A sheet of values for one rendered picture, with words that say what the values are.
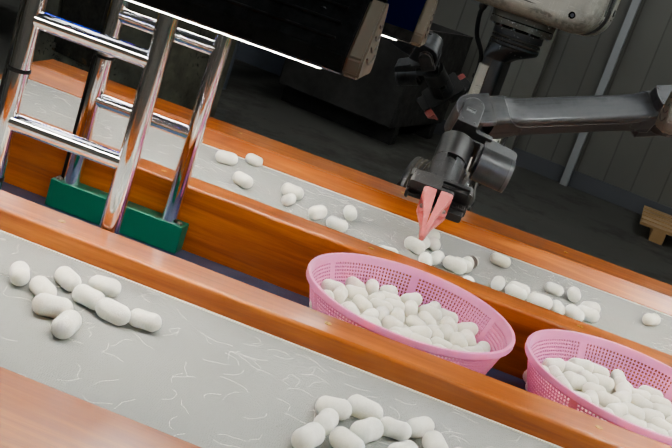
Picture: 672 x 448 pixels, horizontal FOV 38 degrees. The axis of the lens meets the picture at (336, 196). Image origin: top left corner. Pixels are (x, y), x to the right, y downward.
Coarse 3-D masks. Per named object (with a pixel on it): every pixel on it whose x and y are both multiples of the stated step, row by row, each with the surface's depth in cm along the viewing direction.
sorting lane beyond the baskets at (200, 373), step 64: (0, 256) 101; (64, 256) 106; (0, 320) 88; (192, 320) 101; (64, 384) 81; (128, 384) 85; (192, 384) 88; (256, 384) 92; (320, 384) 97; (384, 384) 102
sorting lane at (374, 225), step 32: (32, 96) 166; (64, 96) 173; (64, 128) 154; (96, 128) 160; (160, 160) 154; (256, 192) 154; (320, 192) 167; (320, 224) 149; (352, 224) 155; (384, 224) 161; (416, 224) 168; (416, 256) 149; (480, 256) 161; (608, 320) 150; (640, 320) 156
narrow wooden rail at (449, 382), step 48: (0, 192) 111; (48, 240) 106; (96, 240) 107; (192, 288) 105; (240, 288) 107; (288, 336) 104; (336, 336) 103; (432, 384) 102; (480, 384) 103; (528, 432) 101; (576, 432) 100; (624, 432) 103
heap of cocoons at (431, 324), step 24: (336, 288) 124; (360, 288) 126; (384, 288) 130; (360, 312) 122; (384, 312) 121; (408, 312) 126; (432, 312) 128; (408, 336) 117; (432, 336) 120; (456, 336) 121
